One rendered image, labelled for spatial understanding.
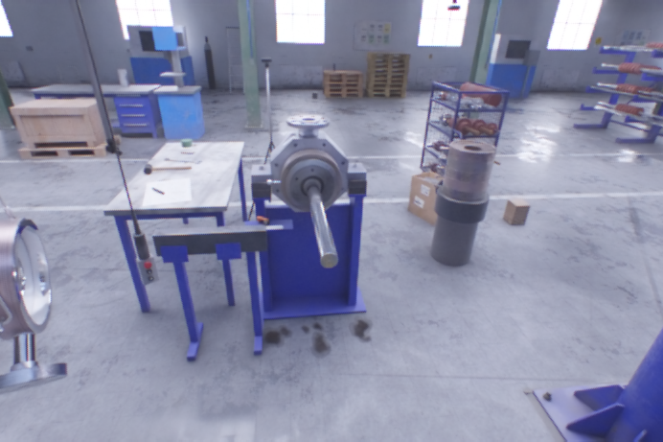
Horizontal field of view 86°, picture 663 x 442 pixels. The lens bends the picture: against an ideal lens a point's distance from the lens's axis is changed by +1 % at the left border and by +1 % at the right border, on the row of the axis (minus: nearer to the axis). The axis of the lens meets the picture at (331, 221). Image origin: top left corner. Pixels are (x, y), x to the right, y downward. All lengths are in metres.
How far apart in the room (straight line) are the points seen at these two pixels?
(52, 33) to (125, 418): 13.97
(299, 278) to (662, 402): 2.10
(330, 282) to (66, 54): 13.61
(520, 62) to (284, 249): 12.60
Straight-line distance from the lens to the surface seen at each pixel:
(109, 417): 2.54
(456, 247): 3.41
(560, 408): 2.63
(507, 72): 14.10
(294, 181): 2.09
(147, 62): 12.80
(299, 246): 2.62
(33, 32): 15.76
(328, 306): 2.83
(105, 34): 14.79
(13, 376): 1.35
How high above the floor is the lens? 1.90
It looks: 28 degrees down
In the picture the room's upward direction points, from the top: 2 degrees clockwise
